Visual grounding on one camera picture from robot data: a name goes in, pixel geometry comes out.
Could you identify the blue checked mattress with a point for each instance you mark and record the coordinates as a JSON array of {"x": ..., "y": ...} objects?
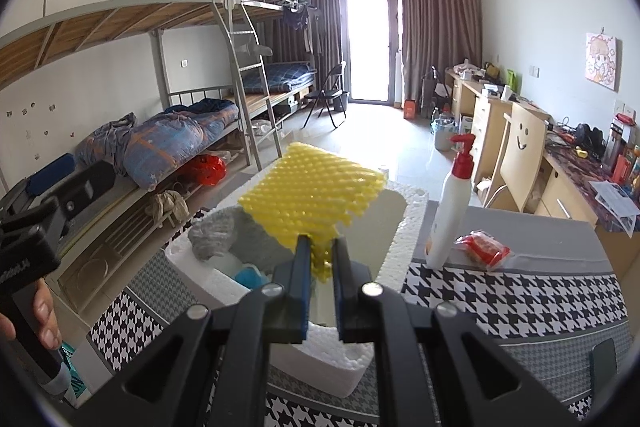
[{"x": 287, "y": 76}]

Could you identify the printed papers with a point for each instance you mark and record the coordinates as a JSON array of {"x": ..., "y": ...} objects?
[{"x": 615, "y": 207}]

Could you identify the black round device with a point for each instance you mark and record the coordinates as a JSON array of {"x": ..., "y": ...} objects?
[{"x": 590, "y": 137}]

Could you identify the wooden chair smiley face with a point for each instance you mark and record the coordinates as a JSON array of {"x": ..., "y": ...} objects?
[{"x": 520, "y": 152}]

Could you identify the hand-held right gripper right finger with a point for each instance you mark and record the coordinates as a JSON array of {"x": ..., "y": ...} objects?
[{"x": 341, "y": 287}]

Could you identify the grey metal bunk bed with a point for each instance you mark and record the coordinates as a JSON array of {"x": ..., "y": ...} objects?
[
  {"x": 280, "y": 7},
  {"x": 125, "y": 17}
]

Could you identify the red snack packet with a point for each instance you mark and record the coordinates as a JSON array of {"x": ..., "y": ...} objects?
[{"x": 484, "y": 249}]

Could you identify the white pump bottle red top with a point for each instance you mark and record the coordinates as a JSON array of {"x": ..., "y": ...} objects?
[{"x": 450, "y": 217}]

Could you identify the blue patterned quilt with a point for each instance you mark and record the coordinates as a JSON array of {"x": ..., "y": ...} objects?
[{"x": 165, "y": 137}]

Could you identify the black smartphone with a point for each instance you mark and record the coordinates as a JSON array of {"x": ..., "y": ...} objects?
[{"x": 604, "y": 364}]

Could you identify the houndstooth tablecloth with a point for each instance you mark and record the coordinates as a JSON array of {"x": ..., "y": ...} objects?
[{"x": 525, "y": 297}]

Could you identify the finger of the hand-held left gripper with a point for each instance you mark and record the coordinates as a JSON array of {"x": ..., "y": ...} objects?
[
  {"x": 50, "y": 174},
  {"x": 85, "y": 192}
]

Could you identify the teal patterned package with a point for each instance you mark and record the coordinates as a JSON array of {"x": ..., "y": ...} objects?
[{"x": 74, "y": 377}]

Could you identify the wall poster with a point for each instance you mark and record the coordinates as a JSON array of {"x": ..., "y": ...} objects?
[{"x": 602, "y": 62}]

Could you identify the black folding chair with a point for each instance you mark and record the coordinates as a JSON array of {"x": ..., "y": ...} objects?
[{"x": 325, "y": 94}]

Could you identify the person's left hand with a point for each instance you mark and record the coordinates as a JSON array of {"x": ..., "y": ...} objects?
[{"x": 47, "y": 317}]

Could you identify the wooden desk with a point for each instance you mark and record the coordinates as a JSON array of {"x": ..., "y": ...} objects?
[{"x": 565, "y": 197}]

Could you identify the yellow foam net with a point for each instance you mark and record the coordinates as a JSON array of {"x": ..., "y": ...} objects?
[{"x": 310, "y": 192}]

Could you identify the green bag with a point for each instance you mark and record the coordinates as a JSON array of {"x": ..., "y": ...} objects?
[{"x": 511, "y": 78}]

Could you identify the orange bag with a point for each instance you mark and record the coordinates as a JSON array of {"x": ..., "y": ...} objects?
[{"x": 410, "y": 108}]

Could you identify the white foam box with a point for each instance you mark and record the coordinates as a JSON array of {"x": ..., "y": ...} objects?
[{"x": 395, "y": 247}]

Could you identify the dark hanging clothes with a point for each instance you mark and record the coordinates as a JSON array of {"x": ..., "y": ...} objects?
[{"x": 295, "y": 16}]

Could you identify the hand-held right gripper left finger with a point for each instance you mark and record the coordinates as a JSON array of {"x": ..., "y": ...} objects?
[{"x": 301, "y": 287}]

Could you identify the white bucket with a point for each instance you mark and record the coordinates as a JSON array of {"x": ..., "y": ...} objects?
[{"x": 444, "y": 134}]

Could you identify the blue face mask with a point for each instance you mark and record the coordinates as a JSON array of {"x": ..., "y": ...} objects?
[{"x": 248, "y": 278}]

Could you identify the glass balcony door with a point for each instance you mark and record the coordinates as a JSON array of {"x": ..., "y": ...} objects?
[{"x": 367, "y": 32}]

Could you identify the red plastic bag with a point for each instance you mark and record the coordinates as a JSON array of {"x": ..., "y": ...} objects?
[{"x": 207, "y": 170}]

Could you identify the row of toiletry bottles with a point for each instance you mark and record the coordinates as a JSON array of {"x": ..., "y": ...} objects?
[{"x": 625, "y": 152}]

